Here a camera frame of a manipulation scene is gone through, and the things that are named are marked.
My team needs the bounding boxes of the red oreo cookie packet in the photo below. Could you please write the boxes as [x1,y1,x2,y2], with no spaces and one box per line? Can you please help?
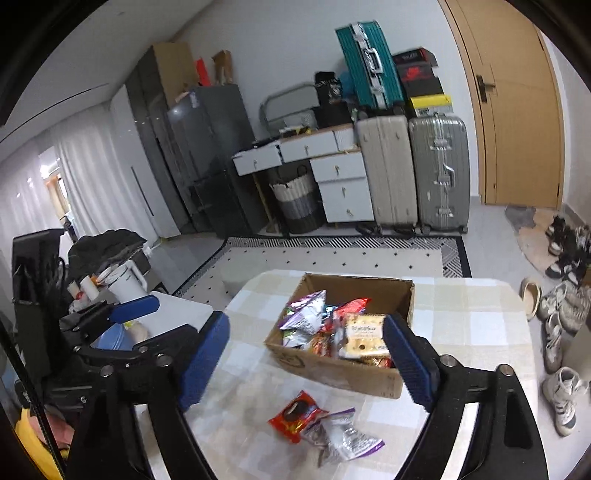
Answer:
[267,390,328,444]

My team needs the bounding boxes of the purple silver snack packet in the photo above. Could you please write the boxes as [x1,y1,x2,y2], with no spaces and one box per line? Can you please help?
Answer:
[300,408,385,468]

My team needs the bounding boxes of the left hand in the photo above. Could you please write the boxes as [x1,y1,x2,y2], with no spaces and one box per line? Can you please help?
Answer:
[30,411,74,450]

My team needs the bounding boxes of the white kettle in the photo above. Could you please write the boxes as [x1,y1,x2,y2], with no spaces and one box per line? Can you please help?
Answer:
[97,260,148,303]

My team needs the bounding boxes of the patterned floor rug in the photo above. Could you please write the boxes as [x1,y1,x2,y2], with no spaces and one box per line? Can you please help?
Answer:
[174,236,472,310]

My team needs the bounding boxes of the beige cookie packet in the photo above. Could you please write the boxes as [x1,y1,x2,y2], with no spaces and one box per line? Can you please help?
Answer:
[339,313,390,360]

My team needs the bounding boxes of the cardboard box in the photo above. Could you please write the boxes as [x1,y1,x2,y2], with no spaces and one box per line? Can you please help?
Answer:
[264,273,415,399]

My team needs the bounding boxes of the woven laundry basket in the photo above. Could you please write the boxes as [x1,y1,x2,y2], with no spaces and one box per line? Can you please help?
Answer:
[270,165,325,235]

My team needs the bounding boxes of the dark grey refrigerator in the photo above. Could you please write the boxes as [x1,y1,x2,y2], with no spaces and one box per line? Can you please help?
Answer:
[168,85,269,239]

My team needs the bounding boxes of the black glass cabinet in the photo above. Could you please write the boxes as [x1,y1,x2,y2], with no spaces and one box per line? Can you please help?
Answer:
[125,42,213,234]

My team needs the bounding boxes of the white drawer desk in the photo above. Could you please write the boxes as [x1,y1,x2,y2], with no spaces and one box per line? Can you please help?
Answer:
[232,124,375,223]

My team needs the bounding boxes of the silver suitcase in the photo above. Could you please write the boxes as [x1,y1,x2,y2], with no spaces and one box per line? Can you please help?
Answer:
[409,115,470,234]

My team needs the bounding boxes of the beige suitcase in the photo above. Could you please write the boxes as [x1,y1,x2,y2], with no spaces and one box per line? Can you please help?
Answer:
[356,115,419,228]

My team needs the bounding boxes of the wooden door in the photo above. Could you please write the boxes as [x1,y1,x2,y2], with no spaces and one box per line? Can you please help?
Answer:
[440,1,565,209]

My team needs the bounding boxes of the teal suitcase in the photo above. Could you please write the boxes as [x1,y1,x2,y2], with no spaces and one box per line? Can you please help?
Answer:
[335,21,405,111]

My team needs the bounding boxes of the stacked shoe boxes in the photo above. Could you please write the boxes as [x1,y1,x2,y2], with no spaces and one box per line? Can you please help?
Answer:
[392,47,454,118]

